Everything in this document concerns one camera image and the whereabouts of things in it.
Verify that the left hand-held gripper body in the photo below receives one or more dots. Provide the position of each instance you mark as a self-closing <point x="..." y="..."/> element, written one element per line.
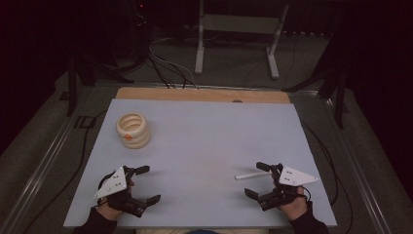
<point x="113" y="184"/>

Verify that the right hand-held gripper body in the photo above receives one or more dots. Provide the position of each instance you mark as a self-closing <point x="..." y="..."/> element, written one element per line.
<point x="293" y="177"/>

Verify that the white pen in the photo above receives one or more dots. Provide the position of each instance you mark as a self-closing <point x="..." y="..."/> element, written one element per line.
<point x="250" y="175"/>

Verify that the cream ribbed pen holder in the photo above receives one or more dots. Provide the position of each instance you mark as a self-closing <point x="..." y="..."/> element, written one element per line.
<point x="133" y="136"/>

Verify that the person's left hand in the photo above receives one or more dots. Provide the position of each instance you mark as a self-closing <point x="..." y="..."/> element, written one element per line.
<point x="108" y="213"/>

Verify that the person's right hand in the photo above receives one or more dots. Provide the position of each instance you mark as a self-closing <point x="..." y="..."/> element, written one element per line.
<point x="296" y="208"/>

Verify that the person's dark blue clothing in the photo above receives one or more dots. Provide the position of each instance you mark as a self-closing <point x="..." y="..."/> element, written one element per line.
<point x="203" y="232"/>

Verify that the pale blue table mat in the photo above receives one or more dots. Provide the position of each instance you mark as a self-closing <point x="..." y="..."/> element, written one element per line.
<point x="201" y="143"/>

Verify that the black tripod stand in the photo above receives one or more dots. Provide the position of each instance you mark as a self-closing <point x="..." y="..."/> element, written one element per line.
<point x="72" y="91"/>
<point x="340" y="104"/>

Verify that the wooden table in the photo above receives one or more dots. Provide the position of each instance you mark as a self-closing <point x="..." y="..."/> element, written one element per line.
<point x="195" y="95"/>

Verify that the dark equipment rack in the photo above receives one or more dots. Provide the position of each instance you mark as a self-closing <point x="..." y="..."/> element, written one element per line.
<point x="141" y="29"/>

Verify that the white metal stand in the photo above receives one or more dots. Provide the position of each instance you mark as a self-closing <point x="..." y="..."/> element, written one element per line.
<point x="240" y="23"/>

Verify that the aluminium frame rail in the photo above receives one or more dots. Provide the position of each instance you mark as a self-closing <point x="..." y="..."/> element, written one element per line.
<point x="35" y="172"/>
<point x="360" y="169"/>

